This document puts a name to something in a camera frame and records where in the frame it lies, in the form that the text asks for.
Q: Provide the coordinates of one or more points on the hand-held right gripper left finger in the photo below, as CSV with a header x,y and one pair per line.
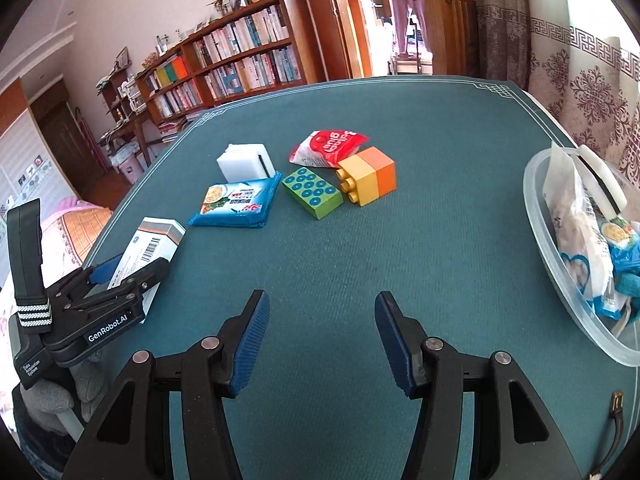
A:
x,y
250,345

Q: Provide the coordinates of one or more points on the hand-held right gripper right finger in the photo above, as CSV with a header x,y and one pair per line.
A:
x,y
395,345

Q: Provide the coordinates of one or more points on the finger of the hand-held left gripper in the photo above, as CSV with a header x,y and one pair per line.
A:
x,y
147,276
102,271

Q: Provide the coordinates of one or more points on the white barcode box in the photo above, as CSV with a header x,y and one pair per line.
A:
x,y
150,240

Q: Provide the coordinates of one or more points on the small blue cracker packet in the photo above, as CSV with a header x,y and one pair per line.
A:
x,y
235,202

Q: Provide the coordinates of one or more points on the white foam block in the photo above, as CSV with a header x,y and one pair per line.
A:
x,y
240,162

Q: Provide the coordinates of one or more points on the green toy brick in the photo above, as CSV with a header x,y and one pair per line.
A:
x,y
310,190

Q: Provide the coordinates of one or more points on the yellow and orange toy brick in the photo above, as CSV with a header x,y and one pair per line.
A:
x,y
365,175

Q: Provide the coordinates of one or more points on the clear plastic bowl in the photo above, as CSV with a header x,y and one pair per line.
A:
x,y
575,320

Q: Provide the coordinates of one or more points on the white paper packet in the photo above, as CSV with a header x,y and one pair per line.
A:
x,y
562,195

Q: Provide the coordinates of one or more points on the teal cloth bag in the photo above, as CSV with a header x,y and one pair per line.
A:
x,y
631,285

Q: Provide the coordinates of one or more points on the large blue cracker packet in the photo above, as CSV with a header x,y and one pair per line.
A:
x,y
620,237

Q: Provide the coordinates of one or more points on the person's left hand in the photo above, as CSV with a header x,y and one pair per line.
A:
x,y
50,402

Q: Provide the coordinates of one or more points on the pink bedding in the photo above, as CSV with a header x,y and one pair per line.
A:
x,y
65,225

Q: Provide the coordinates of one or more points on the white storage bin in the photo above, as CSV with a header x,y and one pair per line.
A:
x,y
127,165

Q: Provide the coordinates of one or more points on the dark wooden door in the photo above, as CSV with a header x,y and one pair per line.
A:
x,y
65,145

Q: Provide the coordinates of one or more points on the stack of books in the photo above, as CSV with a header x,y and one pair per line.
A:
x,y
172,127

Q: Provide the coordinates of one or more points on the small wooden shelf unit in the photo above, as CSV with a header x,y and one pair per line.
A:
x,y
122,105

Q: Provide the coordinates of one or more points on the red snack packet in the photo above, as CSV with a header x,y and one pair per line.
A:
x,y
325,147

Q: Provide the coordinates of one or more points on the rows of books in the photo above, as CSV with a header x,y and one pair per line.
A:
x,y
250,35

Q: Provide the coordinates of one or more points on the wooden bookcase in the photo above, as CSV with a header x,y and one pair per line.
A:
x,y
307,45

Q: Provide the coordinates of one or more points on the patterned curtain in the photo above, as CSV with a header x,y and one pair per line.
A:
x,y
575,85

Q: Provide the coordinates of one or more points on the hanging pink pants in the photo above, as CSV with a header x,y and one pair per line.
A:
x,y
412,15

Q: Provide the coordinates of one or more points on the small picture frame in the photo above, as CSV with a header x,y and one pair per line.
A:
x,y
122,57

